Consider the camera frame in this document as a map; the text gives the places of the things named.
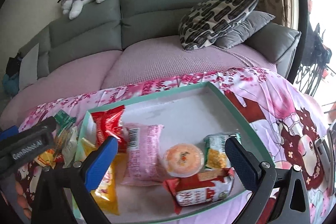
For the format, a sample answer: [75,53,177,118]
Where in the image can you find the yellow snack packet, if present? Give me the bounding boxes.
[80,137,119,216]

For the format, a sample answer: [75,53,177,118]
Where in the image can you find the teal cloth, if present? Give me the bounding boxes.
[3,73,20,96]

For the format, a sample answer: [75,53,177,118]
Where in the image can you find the pink snack packet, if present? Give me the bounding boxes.
[121,123,165,187]

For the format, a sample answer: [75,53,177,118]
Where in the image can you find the white cushion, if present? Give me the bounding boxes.
[19,43,40,90]

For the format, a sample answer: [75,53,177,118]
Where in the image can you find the orange jelly cup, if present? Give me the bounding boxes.
[163,144,205,178]

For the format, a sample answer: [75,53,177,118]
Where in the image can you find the pink sofa cover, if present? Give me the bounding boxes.
[0,35,277,122]

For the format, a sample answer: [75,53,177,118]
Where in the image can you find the black bag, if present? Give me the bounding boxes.
[6,53,23,77]

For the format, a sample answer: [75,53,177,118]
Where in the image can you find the red flowered snack packet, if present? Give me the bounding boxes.
[91,105,126,152]

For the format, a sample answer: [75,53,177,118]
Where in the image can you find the grey sofa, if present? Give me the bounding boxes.
[17,0,302,83]

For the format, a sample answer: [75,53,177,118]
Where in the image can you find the black white patterned pillow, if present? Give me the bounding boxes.
[178,0,260,51]

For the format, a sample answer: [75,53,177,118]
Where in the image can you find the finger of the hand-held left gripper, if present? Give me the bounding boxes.
[0,126,19,141]
[20,118,57,142]

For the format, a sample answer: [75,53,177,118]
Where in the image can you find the green white zigzag-edged packet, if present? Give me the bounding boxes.
[203,133,241,170]

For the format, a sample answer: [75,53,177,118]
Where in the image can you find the grey pillow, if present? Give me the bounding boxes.
[214,11,276,50]

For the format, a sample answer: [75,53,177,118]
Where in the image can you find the red white wafer packet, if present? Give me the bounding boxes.
[163,168,235,215]

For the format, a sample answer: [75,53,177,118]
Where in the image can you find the black metal railing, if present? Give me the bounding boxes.
[294,22,336,109]

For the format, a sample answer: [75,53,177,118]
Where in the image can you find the teal cardboard tray box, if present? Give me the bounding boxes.
[72,81,276,224]

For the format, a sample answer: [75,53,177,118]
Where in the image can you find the pink printed blanket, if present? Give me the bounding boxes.
[0,67,336,224]

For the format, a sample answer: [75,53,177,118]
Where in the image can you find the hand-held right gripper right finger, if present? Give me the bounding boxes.
[225,137,311,224]

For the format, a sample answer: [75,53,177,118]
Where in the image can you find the orange white snack packet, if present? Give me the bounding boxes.
[34,147,65,168]

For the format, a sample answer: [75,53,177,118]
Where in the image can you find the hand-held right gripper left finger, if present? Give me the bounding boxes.
[31,136,119,224]

